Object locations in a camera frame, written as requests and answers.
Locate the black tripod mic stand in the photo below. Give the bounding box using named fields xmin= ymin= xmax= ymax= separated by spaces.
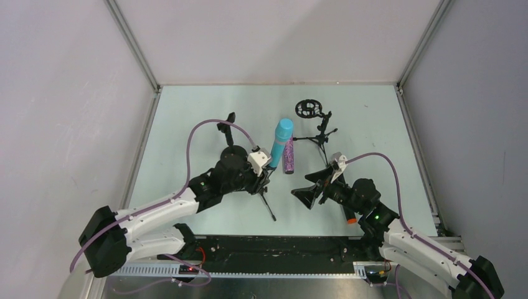
xmin=259 ymin=166 xmax=277 ymax=222

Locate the black microphone orange end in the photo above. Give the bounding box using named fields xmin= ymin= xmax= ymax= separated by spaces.
xmin=342 ymin=206 xmax=357 ymax=224

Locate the blue toy microphone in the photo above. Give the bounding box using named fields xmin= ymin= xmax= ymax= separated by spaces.
xmin=268 ymin=118 xmax=294 ymax=168

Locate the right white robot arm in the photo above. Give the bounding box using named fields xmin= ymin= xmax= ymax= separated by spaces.
xmin=291 ymin=166 xmax=505 ymax=298

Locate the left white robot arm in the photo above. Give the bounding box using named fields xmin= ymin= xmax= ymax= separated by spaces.
xmin=78 ymin=158 xmax=274 ymax=278

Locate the round base mic stand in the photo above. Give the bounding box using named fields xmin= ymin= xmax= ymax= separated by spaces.
xmin=217 ymin=123 xmax=247 ymax=168

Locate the purple glitter microphone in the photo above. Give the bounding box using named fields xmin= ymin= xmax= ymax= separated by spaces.
xmin=283 ymin=137 xmax=295 ymax=174

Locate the right circuit board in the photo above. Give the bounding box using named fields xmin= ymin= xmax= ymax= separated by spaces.
xmin=365 ymin=270 xmax=388 ymax=285

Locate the circuit board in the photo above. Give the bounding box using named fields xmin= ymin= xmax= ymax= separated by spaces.
xmin=365 ymin=270 xmax=388 ymax=285
xmin=178 ymin=264 xmax=200 ymax=276

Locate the left circuit board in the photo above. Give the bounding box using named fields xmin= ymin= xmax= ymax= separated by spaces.
xmin=178 ymin=264 xmax=200 ymax=276

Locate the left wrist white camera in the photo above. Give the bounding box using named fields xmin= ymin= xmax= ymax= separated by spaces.
xmin=247 ymin=149 xmax=272 ymax=177

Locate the wrist white camera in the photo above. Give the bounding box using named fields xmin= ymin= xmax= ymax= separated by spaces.
xmin=329 ymin=152 xmax=347 ymax=174
xmin=247 ymin=149 xmax=272 ymax=177

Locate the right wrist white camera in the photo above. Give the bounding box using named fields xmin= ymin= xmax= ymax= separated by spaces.
xmin=329 ymin=152 xmax=347 ymax=174

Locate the shock mount tripod stand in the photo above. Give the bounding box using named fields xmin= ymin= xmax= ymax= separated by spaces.
xmin=291 ymin=98 xmax=339 ymax=166

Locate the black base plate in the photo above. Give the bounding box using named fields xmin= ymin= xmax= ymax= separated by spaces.
xmin=176 ymin=235 xmax=383 ymax=275

